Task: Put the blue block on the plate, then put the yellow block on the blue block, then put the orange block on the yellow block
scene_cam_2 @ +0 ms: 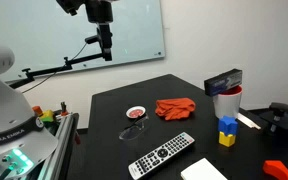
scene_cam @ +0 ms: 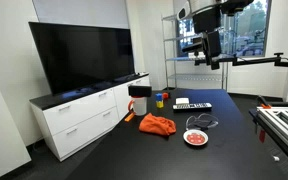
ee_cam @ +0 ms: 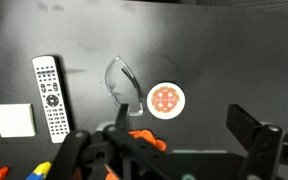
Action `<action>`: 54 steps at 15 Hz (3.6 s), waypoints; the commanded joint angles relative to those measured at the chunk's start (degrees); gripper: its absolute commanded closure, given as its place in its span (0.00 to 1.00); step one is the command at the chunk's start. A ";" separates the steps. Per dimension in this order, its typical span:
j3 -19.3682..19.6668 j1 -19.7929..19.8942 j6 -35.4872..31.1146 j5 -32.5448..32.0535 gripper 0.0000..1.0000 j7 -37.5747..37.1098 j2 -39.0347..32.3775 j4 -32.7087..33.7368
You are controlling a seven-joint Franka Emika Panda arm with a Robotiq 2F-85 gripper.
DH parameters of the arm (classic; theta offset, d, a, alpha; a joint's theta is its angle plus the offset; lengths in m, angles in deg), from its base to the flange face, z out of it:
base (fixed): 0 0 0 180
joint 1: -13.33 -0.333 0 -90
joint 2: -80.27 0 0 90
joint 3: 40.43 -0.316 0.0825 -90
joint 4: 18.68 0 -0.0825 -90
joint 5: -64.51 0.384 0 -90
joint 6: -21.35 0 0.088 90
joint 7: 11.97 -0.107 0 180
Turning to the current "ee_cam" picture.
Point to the silver remote control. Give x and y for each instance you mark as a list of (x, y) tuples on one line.
[(50, 100)]

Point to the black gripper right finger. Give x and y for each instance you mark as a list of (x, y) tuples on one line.
[(264, 150)]

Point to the yellow block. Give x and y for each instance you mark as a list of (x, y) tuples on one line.
[(44, 166)]

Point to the blue block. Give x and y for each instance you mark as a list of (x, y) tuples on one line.
[(34, 176)]

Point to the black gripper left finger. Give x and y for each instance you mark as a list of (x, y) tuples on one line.
[(134, 150)]

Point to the orange cloth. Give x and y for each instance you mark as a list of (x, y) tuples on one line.
[(147, 136)]

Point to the white square pad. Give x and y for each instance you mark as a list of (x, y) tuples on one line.
[(14, 120)]

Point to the white plate red pattern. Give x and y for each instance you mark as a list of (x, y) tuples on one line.
[(165, 100)]

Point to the clear safety glasses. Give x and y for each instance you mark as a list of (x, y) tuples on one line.
[(115, 83)]

